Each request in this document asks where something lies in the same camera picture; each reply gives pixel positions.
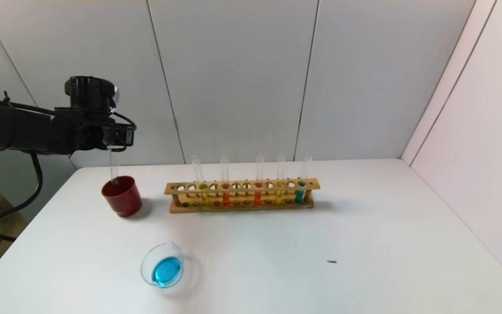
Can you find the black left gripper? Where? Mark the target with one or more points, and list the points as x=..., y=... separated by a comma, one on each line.
x=125, y=136

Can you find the blue pigment glass test tube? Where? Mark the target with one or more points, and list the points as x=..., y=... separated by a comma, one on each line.
x=114, y=165

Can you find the yellow-green pigment test tube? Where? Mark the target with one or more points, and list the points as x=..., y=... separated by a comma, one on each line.
x=206, y=199

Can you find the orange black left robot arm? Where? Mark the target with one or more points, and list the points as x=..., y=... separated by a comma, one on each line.
x=15, y=126

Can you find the orange pigment glass test tube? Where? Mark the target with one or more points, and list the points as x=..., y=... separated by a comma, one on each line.
x=225, y=198

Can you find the wooden test tube rack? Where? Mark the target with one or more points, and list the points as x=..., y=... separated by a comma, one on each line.
x=242, y=186

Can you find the clear glass beaker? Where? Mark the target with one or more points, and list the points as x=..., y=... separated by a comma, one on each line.
x=166, y=270

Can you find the red-orange pigment test tube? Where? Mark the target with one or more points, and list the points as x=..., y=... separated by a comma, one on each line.
x=258, y=197

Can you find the yellow pigment glass test tube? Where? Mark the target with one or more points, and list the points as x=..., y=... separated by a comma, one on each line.
x=278, y=197

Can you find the teal pigment glass test tube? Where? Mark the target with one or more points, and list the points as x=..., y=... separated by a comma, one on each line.
x=299, y=196

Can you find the dark red plastic cup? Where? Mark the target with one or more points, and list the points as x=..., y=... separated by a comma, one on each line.
x=122, y=198

